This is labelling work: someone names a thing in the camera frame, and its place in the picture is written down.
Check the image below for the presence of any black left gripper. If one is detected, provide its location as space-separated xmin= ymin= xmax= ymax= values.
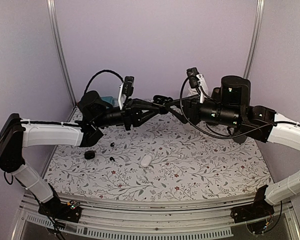
xmin=93 ymin=98 xmax=161 ymax=131

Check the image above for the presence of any black earbud case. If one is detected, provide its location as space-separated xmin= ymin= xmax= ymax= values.
xmin=152 ymin=95 xmax=173 ymax=115
xmin=84 ymin=150 xmax=96 ymax=160

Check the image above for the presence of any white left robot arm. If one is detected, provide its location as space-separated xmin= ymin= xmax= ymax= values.
xmin=0 ymin=90 xmax=161 ymax=217

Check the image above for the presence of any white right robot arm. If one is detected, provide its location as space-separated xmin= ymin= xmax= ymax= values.
xmin=137 ymin=73 xmax=300 ymax=151

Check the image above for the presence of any white oval charging case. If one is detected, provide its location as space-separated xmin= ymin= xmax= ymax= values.
xmin=140 ymin=154 xmax=153 ymax=168

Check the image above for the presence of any white pleated vase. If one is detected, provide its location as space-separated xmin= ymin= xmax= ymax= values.
xmin=187 ymin=88 xmax=198 ymax=97

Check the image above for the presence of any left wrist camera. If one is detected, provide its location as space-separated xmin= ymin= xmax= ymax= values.
xmin=118 ymin=76 xmax=135 ymax=110

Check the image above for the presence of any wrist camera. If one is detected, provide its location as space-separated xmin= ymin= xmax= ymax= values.
xmin=186 ymin=67 xmax=199 ymax=89
xmin=118 ymin=76 xmax=135 ymax=110

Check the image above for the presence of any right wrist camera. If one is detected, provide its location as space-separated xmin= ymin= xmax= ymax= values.
xmin=186 ymin=67 xmax=199 ymax=89

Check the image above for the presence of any black left camera cable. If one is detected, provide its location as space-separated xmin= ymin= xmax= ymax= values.
xmin=84 ymin=69 xmax=125 ymax=93

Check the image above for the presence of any black camera cable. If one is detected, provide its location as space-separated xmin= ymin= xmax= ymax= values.
xmin=179 ymin=76 xmax=300 ymax=140
xmin=84 ymin=69 xmax=125 ymax=93

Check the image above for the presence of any aluminium front rail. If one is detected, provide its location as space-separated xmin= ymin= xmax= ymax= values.
xmin=12 ymin=193 xmax=300 ymax=240

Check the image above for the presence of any aluminium corner post right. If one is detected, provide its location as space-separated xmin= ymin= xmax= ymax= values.
xmin=243 ymin=0 xmax=265 ymax=79

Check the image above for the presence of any aluminium corner post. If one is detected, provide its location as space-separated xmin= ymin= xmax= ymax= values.
xmin=243 ymin=0 xmax=265 ymax=79
xmin=46 ymin=0 xmax=77 ymax=107

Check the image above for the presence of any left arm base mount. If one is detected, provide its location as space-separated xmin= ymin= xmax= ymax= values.
xmin=38 ymin=184 xmax=82 ymax=223

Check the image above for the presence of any black right camera cable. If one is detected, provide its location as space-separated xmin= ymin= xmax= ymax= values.
xmin=179 ymin=76 xmax=300 ymax=140

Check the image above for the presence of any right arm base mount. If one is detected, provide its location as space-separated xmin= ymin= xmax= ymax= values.
xmin=230 ymin=185 xmax=275 ymax=223

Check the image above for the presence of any aluminium corner post left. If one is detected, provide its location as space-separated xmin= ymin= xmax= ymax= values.
xmin=46 ymin=0 xmax=77 ymax=107

